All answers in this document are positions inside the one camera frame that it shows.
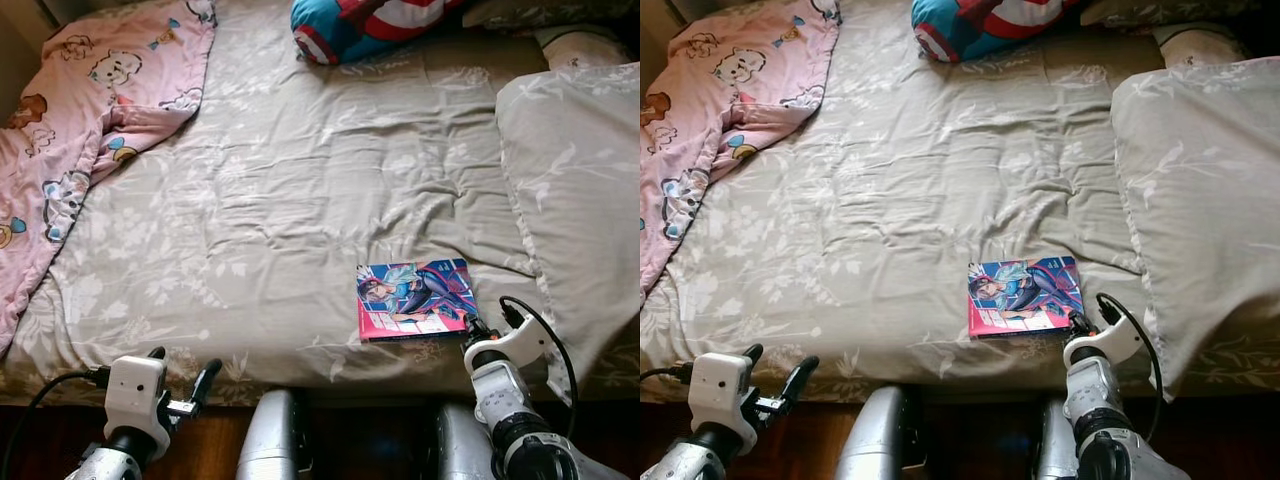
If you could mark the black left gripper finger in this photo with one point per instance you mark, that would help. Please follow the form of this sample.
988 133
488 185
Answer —
800 378
753 354
207 378
157 354

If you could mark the anime cover book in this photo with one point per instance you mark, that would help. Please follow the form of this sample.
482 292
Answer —
415 300
1025 297

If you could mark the beige floral pillow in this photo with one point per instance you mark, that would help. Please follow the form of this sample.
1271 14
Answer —
1200 180
580 180

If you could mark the pink cartoon print blanket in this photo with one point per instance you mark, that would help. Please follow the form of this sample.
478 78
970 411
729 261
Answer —
720 80
90 90

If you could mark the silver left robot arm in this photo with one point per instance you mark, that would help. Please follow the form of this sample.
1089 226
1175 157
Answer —
110 462
690 462

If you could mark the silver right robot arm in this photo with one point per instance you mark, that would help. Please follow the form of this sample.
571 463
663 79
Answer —
1110 460
535 455

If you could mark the silver robot right leg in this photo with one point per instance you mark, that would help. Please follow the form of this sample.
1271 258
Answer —
455 450
1050 450

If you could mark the beige floral bed sheet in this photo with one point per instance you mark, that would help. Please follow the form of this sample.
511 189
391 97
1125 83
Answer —
900 180
300 180

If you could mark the small round beige pillow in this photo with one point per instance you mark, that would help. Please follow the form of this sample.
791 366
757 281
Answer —
580 50
1195 47

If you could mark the red white blue bolster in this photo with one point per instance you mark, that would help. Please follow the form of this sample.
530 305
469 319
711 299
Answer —
965 30
350 30

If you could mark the grey leaf print pillow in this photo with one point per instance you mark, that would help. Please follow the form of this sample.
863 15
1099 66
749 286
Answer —
540 12
1160 12

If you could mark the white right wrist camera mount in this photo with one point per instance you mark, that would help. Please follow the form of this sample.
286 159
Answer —
500 390
1095 385

